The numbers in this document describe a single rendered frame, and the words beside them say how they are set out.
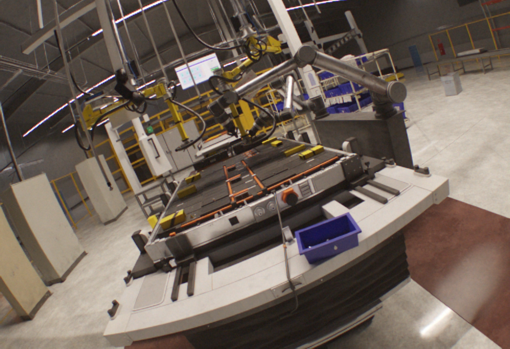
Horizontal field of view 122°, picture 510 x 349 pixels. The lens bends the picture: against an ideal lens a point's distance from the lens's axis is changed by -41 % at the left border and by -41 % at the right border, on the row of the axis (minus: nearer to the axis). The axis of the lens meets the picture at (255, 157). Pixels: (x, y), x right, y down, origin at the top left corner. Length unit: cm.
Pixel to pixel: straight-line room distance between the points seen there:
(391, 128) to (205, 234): 192
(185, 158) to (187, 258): 1027
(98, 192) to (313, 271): 739
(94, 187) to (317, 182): 720
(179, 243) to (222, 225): 24
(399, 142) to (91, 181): 761
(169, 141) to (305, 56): 996
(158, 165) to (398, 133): 419
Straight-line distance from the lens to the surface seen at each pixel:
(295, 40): 624
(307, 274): 91
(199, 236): 127
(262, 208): 120
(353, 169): 135
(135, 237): 161
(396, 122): 251
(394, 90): 219
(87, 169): 790
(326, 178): 129
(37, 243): 533
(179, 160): 1146
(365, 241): 97
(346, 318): 123
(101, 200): 792
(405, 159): 264
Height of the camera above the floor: 143
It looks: 11 degrees down
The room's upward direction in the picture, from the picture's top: 22 degrees counter-clockwise
